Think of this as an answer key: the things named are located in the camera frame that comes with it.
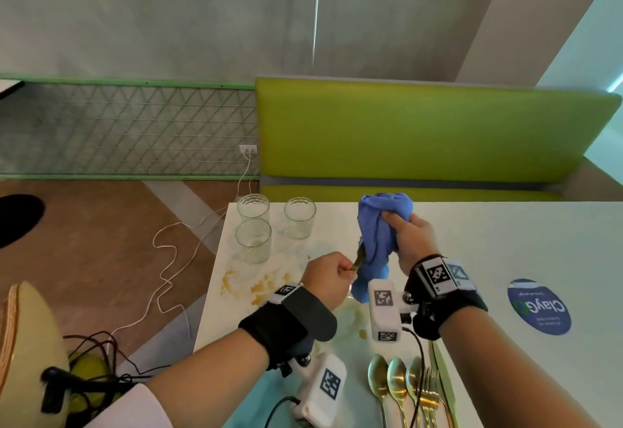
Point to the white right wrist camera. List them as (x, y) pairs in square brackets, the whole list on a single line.
[(383, 306)]

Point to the person's left hand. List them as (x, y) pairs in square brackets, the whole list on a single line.
[(323, 276)]

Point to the clear textured drinking glass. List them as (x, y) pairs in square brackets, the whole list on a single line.
[(253, 242), (300, 218), (253, 208)]

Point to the black right wrist band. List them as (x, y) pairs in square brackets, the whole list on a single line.
[(452, 308)]

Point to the green upholstered bench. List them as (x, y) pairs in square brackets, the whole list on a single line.
[(418, 135)]

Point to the round blue table sticker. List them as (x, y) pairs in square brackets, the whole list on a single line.
[(539, 307)]

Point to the white marker tag block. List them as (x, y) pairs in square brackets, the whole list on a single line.
[(440, 274)]

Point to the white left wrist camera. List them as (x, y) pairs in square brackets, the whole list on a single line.
[(323, 384)]

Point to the black round floor base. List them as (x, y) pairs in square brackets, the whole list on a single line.
[(17, 218)]

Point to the yellow wicker chair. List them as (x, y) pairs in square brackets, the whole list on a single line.
[(29, 340)]

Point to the person's right forearm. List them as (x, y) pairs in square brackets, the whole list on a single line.
[(506, 369)]

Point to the gold fork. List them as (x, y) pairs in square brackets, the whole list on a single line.
[(424, 403), (435, 406)]

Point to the blue cleaning cloth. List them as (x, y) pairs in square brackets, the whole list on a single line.
[(377, 242)]

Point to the black wrist band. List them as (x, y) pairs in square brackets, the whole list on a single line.
[(452, 308), (287, 320)]

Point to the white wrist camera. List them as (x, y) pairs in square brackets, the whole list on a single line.
[(323, 384), (383, 306)]

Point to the gold cutlery piece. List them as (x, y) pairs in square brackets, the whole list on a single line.
[(359, 258)]

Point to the person's left fingers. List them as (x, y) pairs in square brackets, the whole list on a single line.
[(346, 267)]

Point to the white wall socket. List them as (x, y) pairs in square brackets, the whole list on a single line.
[(248, 149)]

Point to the small white marker tag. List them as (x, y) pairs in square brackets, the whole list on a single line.
[(286, 292)]

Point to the person's right fingers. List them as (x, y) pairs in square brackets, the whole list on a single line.
[(395, 218)]

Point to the black left wrist band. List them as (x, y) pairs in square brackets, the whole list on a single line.
[(287, 320)]

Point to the orange sauce spill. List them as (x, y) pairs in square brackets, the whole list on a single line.
[(258, 289)]

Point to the gold table knife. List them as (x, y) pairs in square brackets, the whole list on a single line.
[(445, 384)]

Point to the white sleeve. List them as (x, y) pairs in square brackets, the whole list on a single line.
[(129, 408)]

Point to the person's left forearm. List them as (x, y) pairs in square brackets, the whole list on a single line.
[(214, 379)]

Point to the person's right hand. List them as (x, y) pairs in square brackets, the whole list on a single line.
[(416, 242)]

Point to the gold spoon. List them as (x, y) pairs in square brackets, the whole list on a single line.
[(413, 379), (397, 381), (378, 379)]

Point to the yellow-green cushion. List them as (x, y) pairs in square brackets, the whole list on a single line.
[(90, 369)]

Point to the white neighbouring table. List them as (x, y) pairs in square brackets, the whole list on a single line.
[(8, 87)]

